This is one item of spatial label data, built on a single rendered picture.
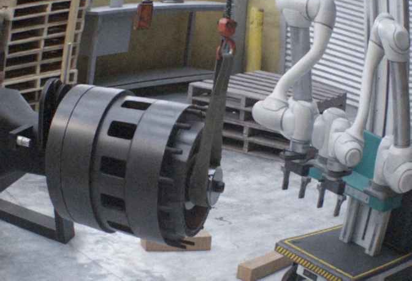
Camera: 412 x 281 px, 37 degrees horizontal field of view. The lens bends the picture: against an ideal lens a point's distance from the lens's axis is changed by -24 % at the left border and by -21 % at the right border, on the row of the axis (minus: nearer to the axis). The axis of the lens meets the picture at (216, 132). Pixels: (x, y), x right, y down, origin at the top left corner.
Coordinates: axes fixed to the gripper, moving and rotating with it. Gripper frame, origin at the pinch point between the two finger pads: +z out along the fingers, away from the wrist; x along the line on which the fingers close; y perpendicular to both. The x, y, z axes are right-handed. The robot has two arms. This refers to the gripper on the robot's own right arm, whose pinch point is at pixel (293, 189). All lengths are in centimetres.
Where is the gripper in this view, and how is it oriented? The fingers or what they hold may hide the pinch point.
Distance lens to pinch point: 321.4
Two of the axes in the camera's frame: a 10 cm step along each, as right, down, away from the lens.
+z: -0.9, 9.7, 2.4
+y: 8.6, -0.5, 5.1
